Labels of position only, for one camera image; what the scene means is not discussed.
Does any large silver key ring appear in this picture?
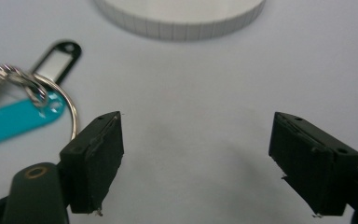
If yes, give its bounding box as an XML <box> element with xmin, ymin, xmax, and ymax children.
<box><xmin>31</xmin><ymin>72</ymin><xmax>80</xmax><ymax>142</ymax></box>

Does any black key tag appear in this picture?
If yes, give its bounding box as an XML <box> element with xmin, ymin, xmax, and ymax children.
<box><xmin>31</xmin><ymin>39</ymin><xmax>83</xmax><ymax>86</ymax></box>

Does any teal key tag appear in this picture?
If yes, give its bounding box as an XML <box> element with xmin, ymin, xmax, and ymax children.
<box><xmin>0</xmin><ymin>91</ymin><xmax>67</xmax><ymax>146</ymax></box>

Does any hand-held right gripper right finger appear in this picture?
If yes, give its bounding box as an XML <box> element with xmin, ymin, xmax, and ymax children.
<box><xmin>268</xmin><ymin>111</ymin><xmax>358</xmax><ymax>217</ymax></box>

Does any small silver key ring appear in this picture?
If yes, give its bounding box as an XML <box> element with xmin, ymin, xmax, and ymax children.
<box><xmin>0</xmin><ymin>63</ymin><xmax>49</xmax><ymax>109</ymax></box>

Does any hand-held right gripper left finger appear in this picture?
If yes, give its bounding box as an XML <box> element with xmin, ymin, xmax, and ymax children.
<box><xmin>59</xmin><ymin>110</ymin><xmax>125</xmax><ymax>217</ymax></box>

